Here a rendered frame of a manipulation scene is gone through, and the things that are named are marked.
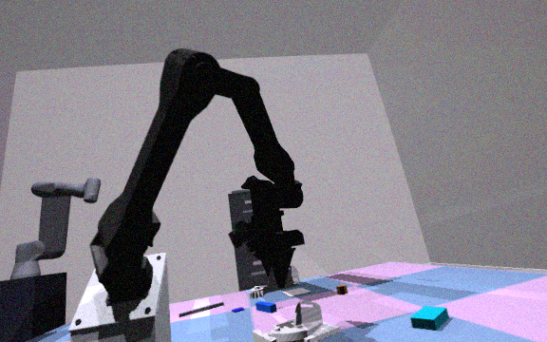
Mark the teal rectangular block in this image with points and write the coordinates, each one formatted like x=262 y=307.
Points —
x=429 y=318

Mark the blue rectangular block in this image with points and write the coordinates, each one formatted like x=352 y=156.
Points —
x=266 y=307

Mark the small brown block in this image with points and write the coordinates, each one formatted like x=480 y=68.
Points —
x=341 y=289

